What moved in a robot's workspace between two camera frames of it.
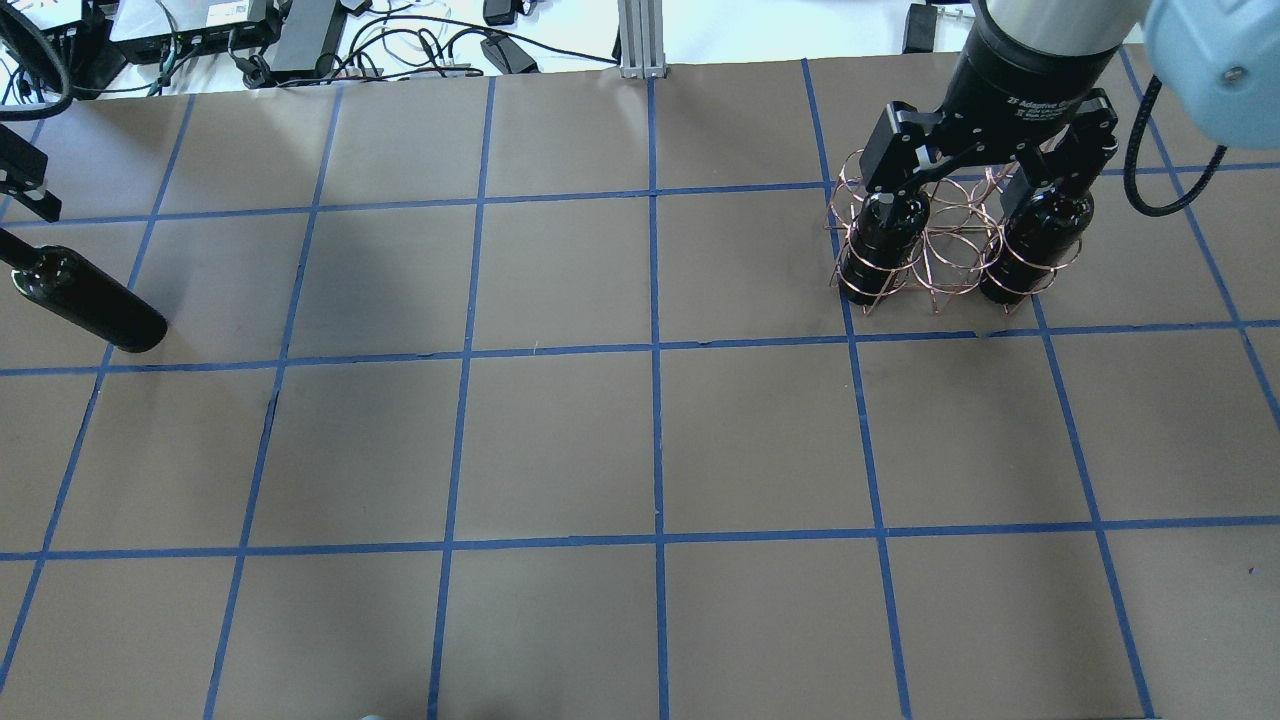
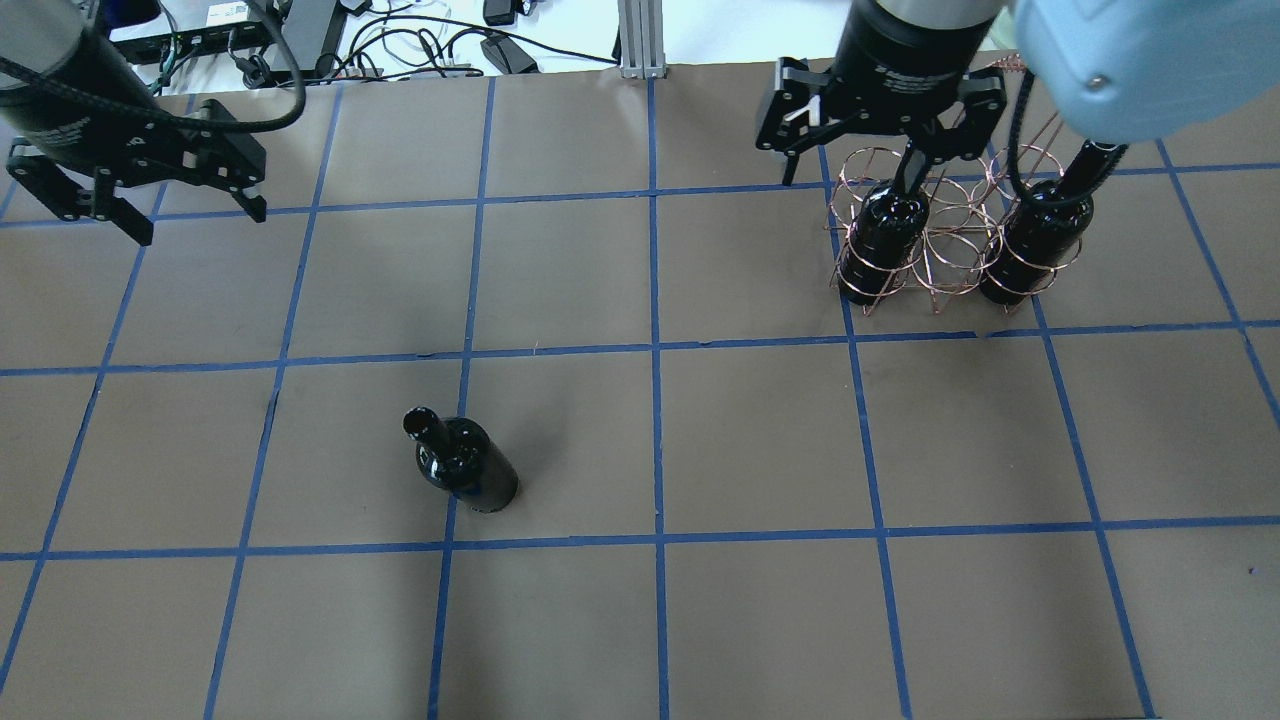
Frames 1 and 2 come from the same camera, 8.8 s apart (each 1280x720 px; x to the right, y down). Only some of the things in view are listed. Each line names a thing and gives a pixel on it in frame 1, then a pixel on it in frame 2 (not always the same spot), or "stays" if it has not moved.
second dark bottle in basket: x=1038 y=235 stays
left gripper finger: x=23 y=175 → x=119 y=144
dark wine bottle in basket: x=882 y=246 stays
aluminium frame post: x=641 y=39 stays
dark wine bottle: x=64 y=283 → x=459 y=456
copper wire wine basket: x=938 y=241 stays
